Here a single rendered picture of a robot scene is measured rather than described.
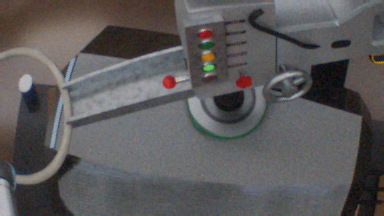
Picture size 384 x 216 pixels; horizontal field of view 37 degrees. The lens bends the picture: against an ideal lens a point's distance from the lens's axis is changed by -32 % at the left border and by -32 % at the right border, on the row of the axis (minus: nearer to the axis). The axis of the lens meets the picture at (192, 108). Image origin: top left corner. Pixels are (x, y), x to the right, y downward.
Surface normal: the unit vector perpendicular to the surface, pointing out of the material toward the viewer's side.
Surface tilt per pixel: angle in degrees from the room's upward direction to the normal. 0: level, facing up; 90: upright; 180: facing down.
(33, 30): 0
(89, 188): 45
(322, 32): 90
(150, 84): 2
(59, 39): 0
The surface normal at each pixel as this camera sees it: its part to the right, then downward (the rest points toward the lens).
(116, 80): -0.09, -0.40
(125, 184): -0.14, 0.35
